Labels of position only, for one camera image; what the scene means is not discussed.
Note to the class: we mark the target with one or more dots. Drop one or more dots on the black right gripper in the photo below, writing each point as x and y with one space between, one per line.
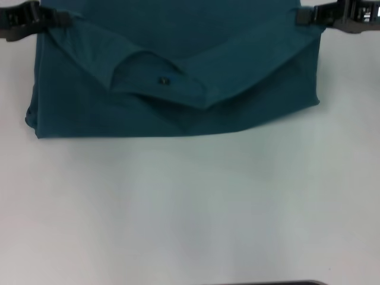
359 16

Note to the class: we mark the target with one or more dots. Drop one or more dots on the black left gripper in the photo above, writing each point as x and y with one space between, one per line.
17 22

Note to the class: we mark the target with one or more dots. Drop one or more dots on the teal blue FREE print T-shirt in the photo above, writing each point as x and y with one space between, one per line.
178 98

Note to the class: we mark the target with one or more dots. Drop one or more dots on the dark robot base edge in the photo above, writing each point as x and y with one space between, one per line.
294 283

